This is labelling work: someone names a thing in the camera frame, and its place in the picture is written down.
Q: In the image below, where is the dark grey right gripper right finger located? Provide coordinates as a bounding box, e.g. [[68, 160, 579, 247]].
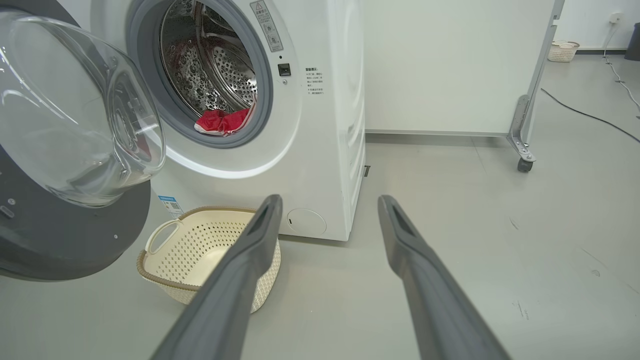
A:
[[377, 195, 511, 360]]

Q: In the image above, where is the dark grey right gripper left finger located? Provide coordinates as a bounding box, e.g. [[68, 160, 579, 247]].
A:
[[150, 194, 283, 360]]

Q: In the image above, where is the round grey glass washer door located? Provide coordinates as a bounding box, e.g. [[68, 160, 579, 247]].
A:
[[0, 0, 167, 282]]

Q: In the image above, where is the red and white garment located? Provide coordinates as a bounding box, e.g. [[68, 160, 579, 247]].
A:
[[194, 102, 257, 137]]

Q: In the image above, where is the cream perforated laundry basket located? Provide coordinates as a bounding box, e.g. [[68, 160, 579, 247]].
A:
[[137, 206, 282, 314]]

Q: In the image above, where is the white front-load washing machine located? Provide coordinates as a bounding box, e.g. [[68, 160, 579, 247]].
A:
[[55, 0, 367, 242]]

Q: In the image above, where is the small cream woven basket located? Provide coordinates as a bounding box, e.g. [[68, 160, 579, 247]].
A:
[[547, 40, 581, 63]]

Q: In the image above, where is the blue energy label sticker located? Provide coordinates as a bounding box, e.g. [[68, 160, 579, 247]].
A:
[[158, 195, 185, 219]]

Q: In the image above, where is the round white filter cover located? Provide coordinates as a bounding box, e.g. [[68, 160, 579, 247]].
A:
[[286, 208, 327, 237]]

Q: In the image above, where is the small text label sticker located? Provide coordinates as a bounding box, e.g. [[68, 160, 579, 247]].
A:
[[305, 67, 325, 96]]

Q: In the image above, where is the white partition panel with caster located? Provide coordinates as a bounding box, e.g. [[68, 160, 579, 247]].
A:
[[364, 0, 566, 173]]

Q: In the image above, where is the grey warning label sticker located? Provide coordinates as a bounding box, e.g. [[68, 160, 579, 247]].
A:
[[250, 0, 284, 53]]

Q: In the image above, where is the thin black floor cable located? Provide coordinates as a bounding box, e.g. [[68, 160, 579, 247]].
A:
[[541, 88, 640, 144]]

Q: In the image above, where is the thin white floor cable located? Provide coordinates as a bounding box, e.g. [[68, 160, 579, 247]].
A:
[[602, 20, 640, 119]]

